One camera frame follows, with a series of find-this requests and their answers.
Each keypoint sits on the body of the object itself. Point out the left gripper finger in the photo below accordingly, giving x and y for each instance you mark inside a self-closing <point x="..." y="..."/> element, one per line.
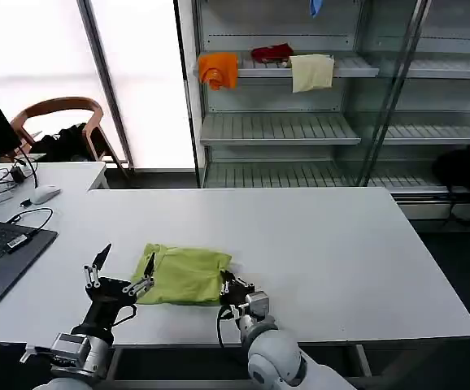
<point x="92" y="276"/>
<point x="141" y="284"/>

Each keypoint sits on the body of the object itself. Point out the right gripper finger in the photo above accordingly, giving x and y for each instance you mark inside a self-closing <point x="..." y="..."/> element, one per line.
<point x="244" y="281"/>
<point x="225" y="282"/>

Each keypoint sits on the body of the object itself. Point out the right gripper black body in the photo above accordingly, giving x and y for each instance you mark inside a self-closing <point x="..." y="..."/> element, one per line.
<point x="235" y="296"/>

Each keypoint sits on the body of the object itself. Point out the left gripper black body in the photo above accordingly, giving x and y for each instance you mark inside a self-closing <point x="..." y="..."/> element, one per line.
<point x="107" y="292"/>

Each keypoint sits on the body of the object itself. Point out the light green shirt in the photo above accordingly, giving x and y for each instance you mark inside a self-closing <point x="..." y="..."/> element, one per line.
<point x="182" y="276"/>

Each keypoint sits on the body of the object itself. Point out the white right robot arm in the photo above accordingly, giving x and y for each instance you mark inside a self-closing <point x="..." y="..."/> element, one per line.
<point x="275" y="353"/>

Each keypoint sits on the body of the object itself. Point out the dark grey laptop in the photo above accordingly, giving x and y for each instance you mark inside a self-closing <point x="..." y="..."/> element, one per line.
<point x="3" y="252"/>

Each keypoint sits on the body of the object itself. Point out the white computer mouse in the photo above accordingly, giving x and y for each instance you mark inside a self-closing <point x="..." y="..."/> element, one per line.
<point x="44" y="194"/>

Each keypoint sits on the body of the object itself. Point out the small black usb dongle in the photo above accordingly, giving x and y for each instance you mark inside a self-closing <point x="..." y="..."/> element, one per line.
<point x="25" y="202"/>

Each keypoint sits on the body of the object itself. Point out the black power adapter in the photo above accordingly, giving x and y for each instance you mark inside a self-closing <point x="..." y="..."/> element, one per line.
<point x="17" y="174"/>

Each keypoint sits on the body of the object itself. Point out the black clothing on chair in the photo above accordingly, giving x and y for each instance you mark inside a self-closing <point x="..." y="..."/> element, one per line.
<point x="62" y="144"/>

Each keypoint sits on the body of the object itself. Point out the grey metal shelf with cloths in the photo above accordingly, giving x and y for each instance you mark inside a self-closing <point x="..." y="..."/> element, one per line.
<point x="279" y="130"/>

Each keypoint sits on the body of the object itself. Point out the wooden armchair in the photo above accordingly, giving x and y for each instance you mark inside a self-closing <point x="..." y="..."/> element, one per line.
<point x="56" y="106"/>

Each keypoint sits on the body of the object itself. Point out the black bag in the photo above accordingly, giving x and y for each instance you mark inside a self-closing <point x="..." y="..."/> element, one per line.
<point x="460" y="168"/>

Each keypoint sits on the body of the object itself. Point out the dark grey window post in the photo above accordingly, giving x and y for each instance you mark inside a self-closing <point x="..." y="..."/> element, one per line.
<point x="105" y="81"/>

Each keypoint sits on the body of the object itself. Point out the grey metal glass door frame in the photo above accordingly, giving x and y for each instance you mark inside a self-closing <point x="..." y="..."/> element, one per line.
<point x="393" y="89"/>

